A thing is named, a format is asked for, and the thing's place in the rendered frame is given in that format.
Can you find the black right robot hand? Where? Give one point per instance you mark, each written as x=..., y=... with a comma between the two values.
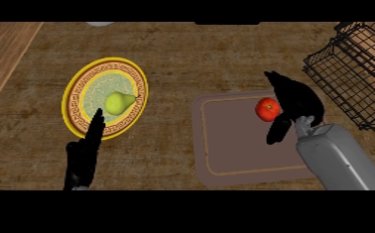
x=297, y=99

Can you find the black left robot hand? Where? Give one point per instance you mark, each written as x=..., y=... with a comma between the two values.
x=84, y=157

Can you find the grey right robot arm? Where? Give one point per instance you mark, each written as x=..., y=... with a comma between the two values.
x=337, y=159

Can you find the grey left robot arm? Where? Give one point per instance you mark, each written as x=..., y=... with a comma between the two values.
x=81, y=188

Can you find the red tomato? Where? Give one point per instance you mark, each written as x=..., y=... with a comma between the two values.
x=267, y=109

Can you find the yellow patterned plate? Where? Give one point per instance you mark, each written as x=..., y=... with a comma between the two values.
x=83, y=111

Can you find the green pear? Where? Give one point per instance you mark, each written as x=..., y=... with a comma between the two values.
x=117, y=102

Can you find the pale grey round object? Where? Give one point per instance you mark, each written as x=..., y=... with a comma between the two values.
x=99, y=23

